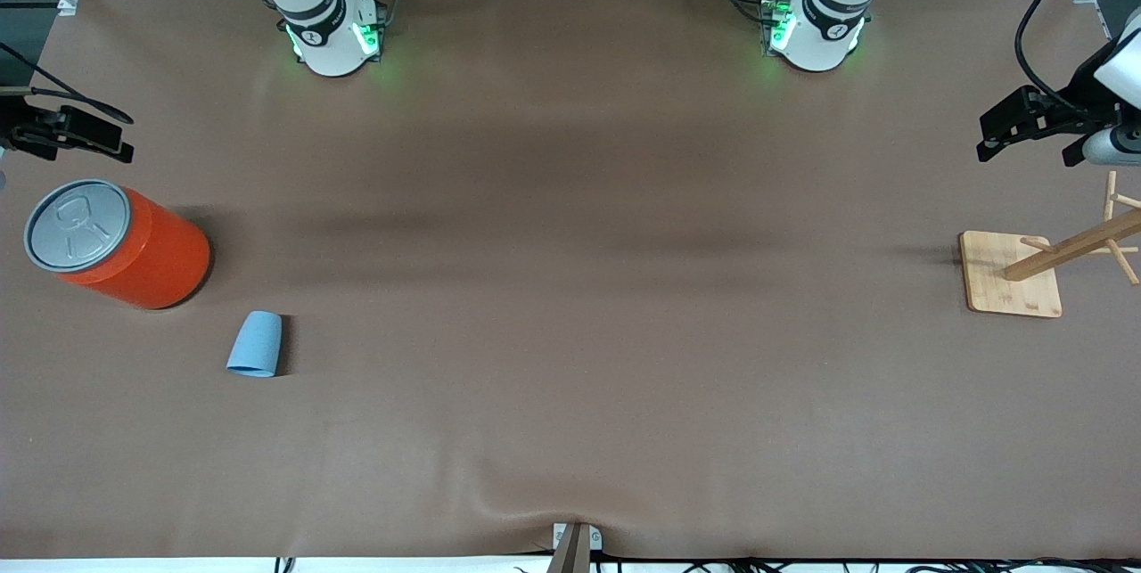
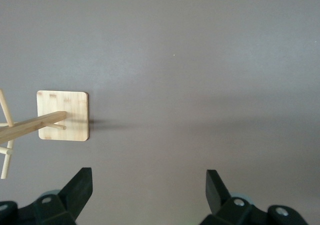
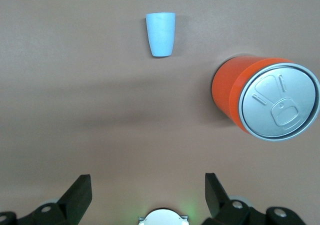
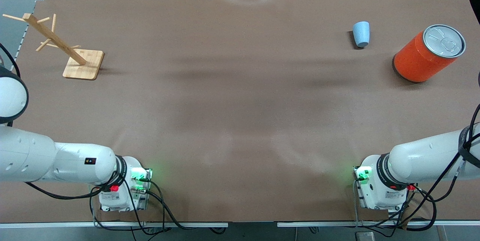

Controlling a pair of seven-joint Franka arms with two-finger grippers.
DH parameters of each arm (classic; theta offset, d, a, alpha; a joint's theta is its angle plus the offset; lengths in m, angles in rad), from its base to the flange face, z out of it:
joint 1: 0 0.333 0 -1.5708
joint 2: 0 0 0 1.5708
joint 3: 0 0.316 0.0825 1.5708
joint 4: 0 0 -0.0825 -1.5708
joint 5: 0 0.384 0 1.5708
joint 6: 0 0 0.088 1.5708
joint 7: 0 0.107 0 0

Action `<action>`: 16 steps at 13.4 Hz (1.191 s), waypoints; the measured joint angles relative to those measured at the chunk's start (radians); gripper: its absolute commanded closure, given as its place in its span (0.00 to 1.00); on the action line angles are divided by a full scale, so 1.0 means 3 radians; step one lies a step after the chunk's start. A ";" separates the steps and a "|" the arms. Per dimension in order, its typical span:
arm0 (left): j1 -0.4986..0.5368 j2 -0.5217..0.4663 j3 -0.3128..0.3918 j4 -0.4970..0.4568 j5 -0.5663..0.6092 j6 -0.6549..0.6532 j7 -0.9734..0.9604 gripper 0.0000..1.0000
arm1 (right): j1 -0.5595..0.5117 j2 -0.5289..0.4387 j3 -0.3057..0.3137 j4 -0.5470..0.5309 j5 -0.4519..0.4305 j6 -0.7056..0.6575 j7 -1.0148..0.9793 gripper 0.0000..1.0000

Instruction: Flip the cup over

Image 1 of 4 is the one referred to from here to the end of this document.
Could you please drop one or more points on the orange can with grey lid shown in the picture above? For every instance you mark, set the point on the orange can with grey lid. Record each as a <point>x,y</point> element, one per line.
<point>151,252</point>

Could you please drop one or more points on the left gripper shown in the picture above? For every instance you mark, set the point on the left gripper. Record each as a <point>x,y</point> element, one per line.
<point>1080,89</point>

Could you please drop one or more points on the brown table mat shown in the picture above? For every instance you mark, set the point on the brown table mat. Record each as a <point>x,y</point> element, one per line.
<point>570,199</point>

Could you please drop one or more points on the wooden cup rack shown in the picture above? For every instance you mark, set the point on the wooden cup rack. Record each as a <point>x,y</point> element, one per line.
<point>1007,283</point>

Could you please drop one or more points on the metal camera bracket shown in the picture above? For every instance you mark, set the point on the metal camera bracket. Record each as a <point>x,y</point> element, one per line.
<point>575,551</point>

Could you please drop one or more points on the light blue plastic cup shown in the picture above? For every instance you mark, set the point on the light blue plastic cup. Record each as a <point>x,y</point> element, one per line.
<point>257,346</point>

